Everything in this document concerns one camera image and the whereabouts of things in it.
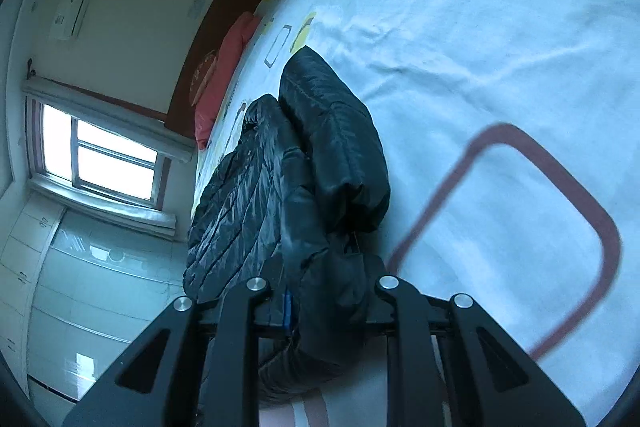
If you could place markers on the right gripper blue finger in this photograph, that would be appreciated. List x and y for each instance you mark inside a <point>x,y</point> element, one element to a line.
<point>287,311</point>

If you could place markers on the black quilted puffer jacket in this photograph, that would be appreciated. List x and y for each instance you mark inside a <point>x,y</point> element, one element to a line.
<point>306,181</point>

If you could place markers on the glass sliding wardrobe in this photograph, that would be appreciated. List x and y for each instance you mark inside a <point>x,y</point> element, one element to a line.
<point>75,291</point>

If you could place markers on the small patterned orange cushion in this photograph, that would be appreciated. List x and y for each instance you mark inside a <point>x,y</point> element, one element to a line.
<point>201,77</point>

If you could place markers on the red pillow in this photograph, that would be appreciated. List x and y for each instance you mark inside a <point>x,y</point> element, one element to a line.
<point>219,72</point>

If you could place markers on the left window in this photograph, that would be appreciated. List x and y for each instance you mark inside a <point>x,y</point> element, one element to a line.
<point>76,154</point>

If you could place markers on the dark wooden headboard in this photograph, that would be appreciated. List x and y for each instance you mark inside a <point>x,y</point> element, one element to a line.
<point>218,19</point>

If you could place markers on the patterned white bed sheet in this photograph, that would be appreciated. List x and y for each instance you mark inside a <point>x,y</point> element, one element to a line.
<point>510,130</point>

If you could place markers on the wall power outlet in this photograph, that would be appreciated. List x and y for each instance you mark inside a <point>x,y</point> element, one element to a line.
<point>195,9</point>

